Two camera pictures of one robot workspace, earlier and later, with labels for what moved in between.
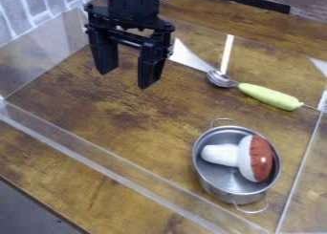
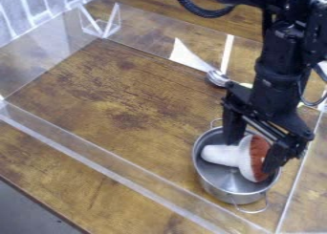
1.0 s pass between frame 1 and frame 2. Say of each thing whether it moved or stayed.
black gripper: moved
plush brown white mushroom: stayed
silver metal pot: stayed
